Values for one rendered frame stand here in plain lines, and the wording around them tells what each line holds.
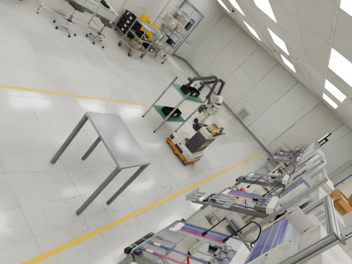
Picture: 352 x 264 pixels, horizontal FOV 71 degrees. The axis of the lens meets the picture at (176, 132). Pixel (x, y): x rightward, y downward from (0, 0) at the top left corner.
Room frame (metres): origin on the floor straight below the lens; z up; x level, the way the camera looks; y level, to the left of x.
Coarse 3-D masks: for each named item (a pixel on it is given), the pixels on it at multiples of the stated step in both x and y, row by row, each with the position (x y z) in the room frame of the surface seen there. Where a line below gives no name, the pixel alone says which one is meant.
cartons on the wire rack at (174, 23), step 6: (162, 18) 8.24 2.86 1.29; (168, 18) 8.17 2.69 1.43; (168, 24) 8.18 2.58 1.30; (174, 24) 8.40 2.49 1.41; (180, 24) 8.71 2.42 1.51; (156, 30) 8.11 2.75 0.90; (180, 30) 8.89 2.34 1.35; (162, 36) 8.33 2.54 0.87; (156, 48) 8.69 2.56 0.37; (162, 48) 8.94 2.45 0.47; (162, 54) 8.94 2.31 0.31
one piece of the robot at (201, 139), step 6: (204, 126) 4.64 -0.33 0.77; (198, 132) 4.42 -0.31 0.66; (204, 132) 4.39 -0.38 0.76; (210, 132) 4.48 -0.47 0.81; (192, 138) 4.41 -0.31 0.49; (198, 138) 4.39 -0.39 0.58; (204, 138) 4.37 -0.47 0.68; (210, 138) 4.46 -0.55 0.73; (186, 144) 4.41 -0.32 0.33; (192, 144) 4.39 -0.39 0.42; (198, 144) 4.36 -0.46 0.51; (204, 144) 4.47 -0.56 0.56; (192, 150) 4.36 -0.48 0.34; (198, 150) 4.51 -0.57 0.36
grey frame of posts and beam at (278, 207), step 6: (324, 168) 3.13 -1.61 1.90; (312, 174) 3.14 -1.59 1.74; (324, 180) 2.45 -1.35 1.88; (312, 186) 2.45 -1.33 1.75; (318, 186) 2.43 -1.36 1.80; (294, 198) 2.45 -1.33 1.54; (300, 198) 2.44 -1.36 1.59; (288, 204) 2.44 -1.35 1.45; (198, 210) 2.62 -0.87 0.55; (276, 210) 2.45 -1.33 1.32; (282, 210) 2.44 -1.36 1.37; (192, 216) 2.62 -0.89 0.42; (252, 216) 3.14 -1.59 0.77; (270, 216) 2.44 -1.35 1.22; (186, 222) 2.61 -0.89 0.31; (246, 222) 3.14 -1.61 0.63; (258, 222) 2.47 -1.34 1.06; (264, 222) 2.44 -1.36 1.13; (252, 228) 2.44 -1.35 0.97; (240, 234) 2.48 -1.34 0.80; (246, 234) 2.44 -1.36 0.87
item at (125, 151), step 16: (80, 128) 2.09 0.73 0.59; (96, 128) 2.00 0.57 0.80; (112, 128) 2.18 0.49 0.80; (64, 144) 2.07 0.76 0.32; (96, 144) 2.46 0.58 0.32; (112, 144) 1.98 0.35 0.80; (128, 144) 2.19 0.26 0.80; (128, 160) 1.98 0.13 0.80; (144, 160) 2.17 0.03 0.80; (112, 176) 1.82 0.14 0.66; (96, 192) 1.83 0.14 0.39; (80, 208) 1.83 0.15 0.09
